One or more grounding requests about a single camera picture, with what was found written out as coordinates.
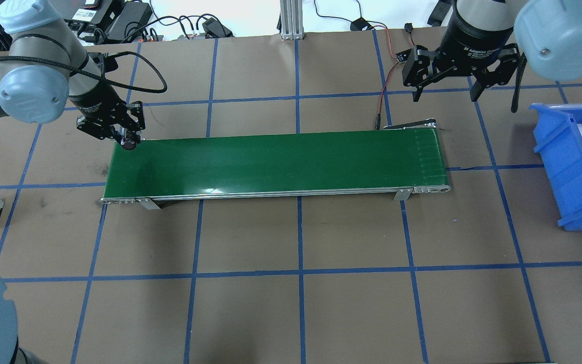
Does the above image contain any blue plastic bin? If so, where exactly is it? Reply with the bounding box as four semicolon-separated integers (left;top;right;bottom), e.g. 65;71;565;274
531;103;582;231

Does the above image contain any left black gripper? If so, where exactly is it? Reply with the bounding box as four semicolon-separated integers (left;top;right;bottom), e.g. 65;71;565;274
76;90;146;144

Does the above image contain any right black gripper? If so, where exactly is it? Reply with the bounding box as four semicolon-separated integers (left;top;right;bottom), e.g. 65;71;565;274
402;10;520;102

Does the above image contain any green conveyor belt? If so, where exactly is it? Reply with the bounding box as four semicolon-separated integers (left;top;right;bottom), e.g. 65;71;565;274
101;126;451;209

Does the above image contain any red conveyor wire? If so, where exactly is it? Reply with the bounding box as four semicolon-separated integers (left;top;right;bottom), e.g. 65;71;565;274
375;23;418;129

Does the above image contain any black braided cable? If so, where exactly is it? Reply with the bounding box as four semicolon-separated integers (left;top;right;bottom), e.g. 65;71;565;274
0;51;168;95

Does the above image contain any dark brown capacitor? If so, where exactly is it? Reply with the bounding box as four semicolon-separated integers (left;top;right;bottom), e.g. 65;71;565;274
120;131;141;151

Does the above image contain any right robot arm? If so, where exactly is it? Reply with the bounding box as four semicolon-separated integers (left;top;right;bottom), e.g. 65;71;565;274
398;1;582;112

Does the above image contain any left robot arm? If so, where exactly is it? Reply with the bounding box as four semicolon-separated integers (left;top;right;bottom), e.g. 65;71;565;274
0;1;146;150

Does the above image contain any aluminium frame post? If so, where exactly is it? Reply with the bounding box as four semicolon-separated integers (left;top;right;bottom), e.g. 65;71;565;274
278;0;305;40

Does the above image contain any black power adapter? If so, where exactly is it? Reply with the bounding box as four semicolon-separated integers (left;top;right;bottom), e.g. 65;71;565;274
350;17;374;31

